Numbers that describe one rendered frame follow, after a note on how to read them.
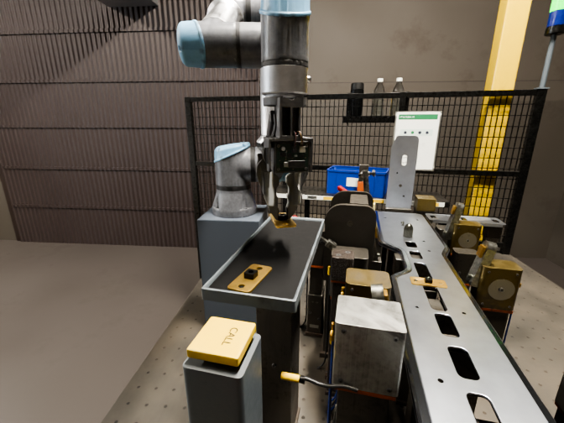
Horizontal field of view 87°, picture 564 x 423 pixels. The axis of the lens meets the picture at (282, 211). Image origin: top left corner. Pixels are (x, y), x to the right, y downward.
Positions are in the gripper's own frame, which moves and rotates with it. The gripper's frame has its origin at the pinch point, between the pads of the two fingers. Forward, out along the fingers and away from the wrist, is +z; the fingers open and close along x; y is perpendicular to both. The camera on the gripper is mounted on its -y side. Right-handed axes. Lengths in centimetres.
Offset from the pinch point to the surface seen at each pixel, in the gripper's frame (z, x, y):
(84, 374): 124, -95, -105
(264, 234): 7.3, -2.3, -7.4
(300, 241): 7.2, 4.4, -2.1
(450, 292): 23.2, 41.8, -1.4
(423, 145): -5, 95, -92
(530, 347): 53, 83, -9
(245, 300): 7.4, -8.5, 16.7
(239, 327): 7.2, -9.6, 22.8
